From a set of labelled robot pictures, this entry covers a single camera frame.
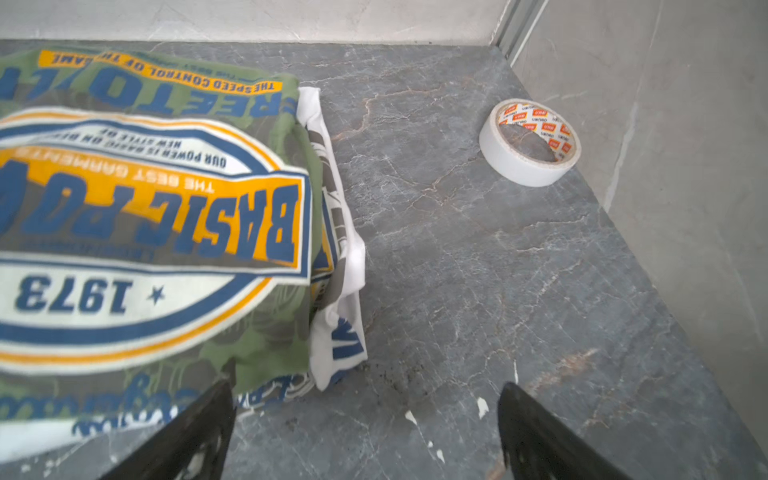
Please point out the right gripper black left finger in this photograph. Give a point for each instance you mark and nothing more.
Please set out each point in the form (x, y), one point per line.
(193, 445)

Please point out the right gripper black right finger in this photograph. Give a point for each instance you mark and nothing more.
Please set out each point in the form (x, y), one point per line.
(537, 445)

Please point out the white tank top navy trim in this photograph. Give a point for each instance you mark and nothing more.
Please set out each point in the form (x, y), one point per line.
(337, 342)

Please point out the green tank top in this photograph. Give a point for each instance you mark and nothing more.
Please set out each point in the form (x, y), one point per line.
(159, 221)

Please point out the roll of white tape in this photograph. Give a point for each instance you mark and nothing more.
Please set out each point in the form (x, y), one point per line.
(528, 143)

